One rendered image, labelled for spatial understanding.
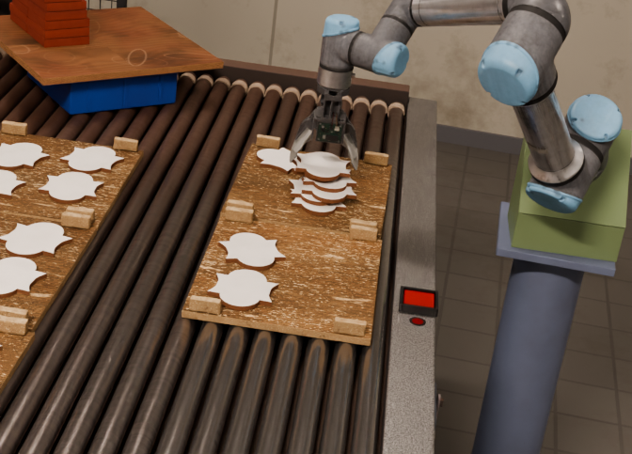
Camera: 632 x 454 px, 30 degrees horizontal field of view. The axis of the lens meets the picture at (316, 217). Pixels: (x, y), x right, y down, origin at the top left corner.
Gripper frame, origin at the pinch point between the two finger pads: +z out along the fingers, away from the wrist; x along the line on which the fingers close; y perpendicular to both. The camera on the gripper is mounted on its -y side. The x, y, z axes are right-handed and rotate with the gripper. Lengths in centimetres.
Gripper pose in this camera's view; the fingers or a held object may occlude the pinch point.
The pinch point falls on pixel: (323, 165)
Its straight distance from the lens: 268.0
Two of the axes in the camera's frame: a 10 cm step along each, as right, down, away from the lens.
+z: -1.2, 8.9, 4.3
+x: 9.9, 1.2, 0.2
